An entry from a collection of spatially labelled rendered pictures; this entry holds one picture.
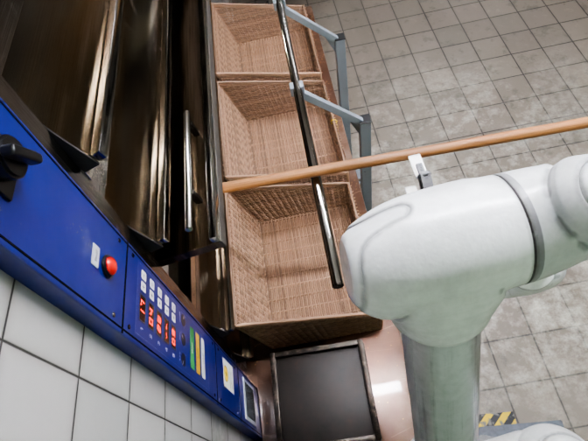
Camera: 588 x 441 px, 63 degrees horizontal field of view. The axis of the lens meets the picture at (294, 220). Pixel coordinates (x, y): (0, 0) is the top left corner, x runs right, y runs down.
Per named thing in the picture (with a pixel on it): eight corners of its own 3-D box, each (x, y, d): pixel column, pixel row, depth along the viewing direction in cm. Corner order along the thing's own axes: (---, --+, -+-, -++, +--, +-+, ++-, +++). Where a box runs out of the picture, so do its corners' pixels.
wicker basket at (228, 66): (228, 118, 234) (213, 74, 211) (222, 46, 265) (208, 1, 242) (325, 98, 232) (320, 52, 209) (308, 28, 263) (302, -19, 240)
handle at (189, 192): (205, 240, 97) (198, 241, 98) (199, 124, 115) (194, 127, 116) (190, 227, 93) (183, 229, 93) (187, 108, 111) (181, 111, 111)
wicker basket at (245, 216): (250, 355, 169) (230, 329, 146) (238, 224, 200) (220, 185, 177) (385, 330, 167) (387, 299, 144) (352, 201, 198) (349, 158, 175)
